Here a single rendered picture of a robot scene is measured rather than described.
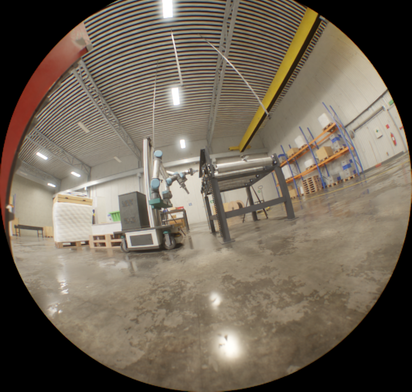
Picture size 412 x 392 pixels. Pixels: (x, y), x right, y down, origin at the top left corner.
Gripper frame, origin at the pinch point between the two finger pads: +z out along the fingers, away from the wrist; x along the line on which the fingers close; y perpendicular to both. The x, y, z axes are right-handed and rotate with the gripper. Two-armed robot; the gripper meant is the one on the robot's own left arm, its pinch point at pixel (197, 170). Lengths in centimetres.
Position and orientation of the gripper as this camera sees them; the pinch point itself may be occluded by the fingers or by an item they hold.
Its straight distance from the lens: 240.1
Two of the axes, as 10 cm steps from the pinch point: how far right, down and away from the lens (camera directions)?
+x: 2.1, 9.5, -2.3
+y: -0.7, 2.5, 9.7
